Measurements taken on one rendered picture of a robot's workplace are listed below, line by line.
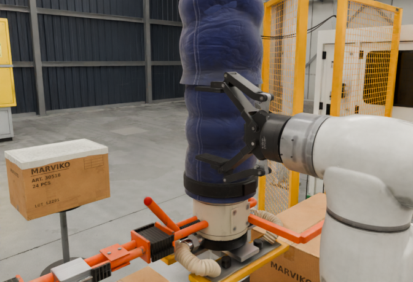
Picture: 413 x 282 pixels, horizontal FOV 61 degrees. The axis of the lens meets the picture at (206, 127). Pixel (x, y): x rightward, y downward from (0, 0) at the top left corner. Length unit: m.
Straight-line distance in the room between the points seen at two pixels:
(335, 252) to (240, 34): 0.59
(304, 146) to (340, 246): 0.13
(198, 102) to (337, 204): 0.55
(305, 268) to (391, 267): 1.00
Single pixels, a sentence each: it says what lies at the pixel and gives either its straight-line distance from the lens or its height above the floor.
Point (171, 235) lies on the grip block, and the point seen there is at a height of 1.22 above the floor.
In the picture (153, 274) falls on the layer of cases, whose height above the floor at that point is 0.54.
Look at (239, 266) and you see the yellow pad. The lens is 1.06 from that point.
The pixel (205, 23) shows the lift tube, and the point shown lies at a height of 1.75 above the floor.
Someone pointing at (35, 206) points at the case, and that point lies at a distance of 2.63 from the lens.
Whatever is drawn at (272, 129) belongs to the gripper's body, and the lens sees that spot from 0.53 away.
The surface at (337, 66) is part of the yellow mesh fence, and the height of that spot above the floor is 1.62.
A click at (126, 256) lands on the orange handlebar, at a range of 0.91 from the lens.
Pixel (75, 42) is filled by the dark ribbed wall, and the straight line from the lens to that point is 12.27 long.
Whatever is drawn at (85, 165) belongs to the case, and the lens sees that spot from 2.68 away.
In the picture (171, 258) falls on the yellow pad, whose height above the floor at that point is 1.08.
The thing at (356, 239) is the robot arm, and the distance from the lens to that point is 0.48.
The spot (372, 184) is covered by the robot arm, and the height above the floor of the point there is 1.52.
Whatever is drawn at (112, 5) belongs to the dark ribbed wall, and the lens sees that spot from 13.01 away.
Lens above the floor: 1.66
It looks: 11 degrees down
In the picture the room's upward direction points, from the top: straight up
